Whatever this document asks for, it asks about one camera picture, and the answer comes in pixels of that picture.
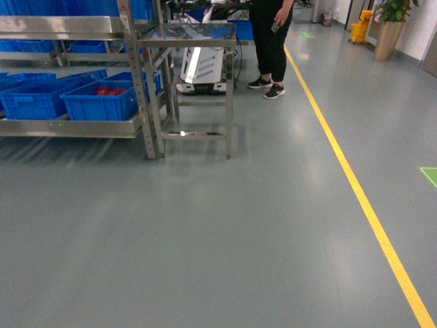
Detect blue bin with red bags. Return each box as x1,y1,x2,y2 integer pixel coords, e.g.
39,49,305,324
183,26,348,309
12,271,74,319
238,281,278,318
61,72,139,121

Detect small steel table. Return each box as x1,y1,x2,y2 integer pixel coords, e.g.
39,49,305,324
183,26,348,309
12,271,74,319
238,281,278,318
138,23,238,156

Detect potted plant in tan planter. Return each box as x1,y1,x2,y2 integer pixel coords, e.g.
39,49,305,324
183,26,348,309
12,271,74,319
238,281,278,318
374,0,419,62

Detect stainless steel flow rack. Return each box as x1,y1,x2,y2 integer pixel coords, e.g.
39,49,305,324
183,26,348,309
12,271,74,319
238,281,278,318
1,1,174,159

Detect person in black clothes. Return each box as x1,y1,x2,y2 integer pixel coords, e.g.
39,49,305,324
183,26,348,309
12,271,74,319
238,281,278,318
249,0,294,100

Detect yellow mop bucket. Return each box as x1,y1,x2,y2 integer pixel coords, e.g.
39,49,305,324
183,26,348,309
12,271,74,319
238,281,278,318
349,10,372,44

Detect red bubble wrap bags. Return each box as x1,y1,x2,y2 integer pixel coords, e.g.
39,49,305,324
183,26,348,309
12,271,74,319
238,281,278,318
96,85,127,96

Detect empty blue plastic bin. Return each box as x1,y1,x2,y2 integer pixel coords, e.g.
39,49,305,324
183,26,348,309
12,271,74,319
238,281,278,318
1,69,107,120

